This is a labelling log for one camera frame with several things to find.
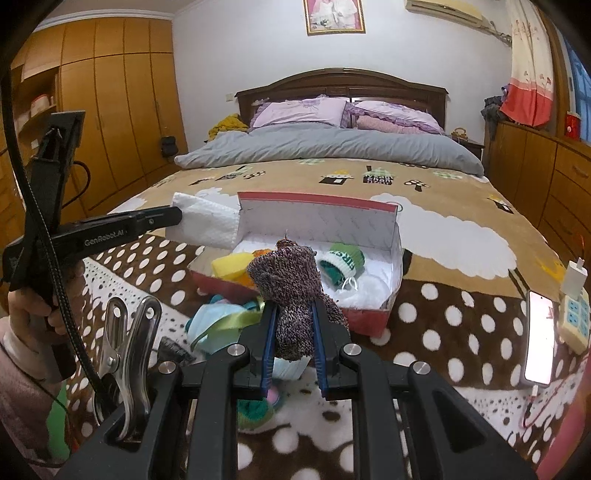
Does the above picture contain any black braided cable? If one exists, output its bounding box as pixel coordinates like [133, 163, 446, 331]
[0, 69, 116, 416]

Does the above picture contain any yellow sponge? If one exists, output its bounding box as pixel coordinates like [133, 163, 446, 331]
[211, 251, 259, 284]

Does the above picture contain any white storage box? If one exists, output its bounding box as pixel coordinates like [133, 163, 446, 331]
[28, 93, 52, 117]

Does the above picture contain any plain lilac pillow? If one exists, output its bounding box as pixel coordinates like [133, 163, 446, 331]
[249, 97, 350, 130]

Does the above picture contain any person's left hand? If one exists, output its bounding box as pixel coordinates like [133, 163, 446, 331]
[7, 284, 58, 347]

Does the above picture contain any brown printed blanket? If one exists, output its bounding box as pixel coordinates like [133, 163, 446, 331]
[60, 157, 591, 480]

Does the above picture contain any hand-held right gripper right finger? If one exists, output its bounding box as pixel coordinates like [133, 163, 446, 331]
[310, 299, 539, 480]

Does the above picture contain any white paper towel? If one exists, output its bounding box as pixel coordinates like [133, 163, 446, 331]
[172, 193, 243, 250]

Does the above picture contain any wooden headboard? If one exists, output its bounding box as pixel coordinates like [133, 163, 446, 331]
[235, 68, 450, 130]

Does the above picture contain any striped cupcake toy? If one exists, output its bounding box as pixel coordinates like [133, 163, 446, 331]
[238, 355, 309, 432]

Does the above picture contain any yellow cloth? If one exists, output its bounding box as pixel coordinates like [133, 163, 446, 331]
[207, 113, 250, 141]

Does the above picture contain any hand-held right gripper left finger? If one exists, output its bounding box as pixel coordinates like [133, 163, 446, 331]
[55, 299, 279, 480]

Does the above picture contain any light blue cloth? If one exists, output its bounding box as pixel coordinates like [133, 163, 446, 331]
[186, 295, 266, 356]

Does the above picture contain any white charger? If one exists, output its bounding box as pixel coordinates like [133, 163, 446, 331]
[560, 259, 588, 296]

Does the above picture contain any power strip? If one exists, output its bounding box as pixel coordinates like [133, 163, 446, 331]
[554, 286, 591, 355]

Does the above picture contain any brown knitted sock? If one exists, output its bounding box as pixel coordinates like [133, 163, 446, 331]
[246, 237, 350, 361]

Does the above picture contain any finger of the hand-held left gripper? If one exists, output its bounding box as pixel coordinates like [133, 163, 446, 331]
[131, 206, 184, 230]

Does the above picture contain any wooden nightstand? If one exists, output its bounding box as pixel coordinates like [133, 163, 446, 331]
[450, 137, 485, 174]

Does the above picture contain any grey duvet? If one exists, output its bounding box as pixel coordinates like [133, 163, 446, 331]
[174, 124, 485, 176]

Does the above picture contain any framed wall picture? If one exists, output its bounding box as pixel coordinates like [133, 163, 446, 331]
[303, 0, 366, 35]

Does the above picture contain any phone with pink case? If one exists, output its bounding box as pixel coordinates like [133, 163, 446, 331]
[521, 290, 555, 387]

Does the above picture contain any lilac pillow with ruffled edge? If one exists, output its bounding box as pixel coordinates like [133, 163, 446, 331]
[344, 99, 446, 136]

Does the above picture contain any foam floor mat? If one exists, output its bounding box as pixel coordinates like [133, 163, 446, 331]
[44, 381, 70, 462]

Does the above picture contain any wooden desk cabinet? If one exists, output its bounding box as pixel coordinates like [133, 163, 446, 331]
[485, 117, 591, 264]

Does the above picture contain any person's left forearm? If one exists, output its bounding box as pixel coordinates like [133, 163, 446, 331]
[0, 330, 70, 467]

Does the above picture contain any window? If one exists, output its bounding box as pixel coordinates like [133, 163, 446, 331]
[561, 32, 591, 144]

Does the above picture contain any cream and red curtain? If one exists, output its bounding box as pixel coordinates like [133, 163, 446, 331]
[500, 0, 557, 127]

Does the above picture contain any pink textured pillow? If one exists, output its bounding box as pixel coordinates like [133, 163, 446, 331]
[356, 114, 432, 136]

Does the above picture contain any dark clothes pile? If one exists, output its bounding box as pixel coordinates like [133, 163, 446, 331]
[480, 85, 511, 134]

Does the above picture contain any wooden wardrobe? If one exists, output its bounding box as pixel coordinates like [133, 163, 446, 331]
[0, 18, 190, 278]

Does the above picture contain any air conditioner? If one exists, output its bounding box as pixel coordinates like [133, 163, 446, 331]
[405, 0, 485, 26]

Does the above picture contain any metal spring clip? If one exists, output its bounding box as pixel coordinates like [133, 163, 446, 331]
[95, 295, 163, 444]

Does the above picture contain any red cardboard box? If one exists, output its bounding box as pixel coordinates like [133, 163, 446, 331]
[188, 191, 404, 337]

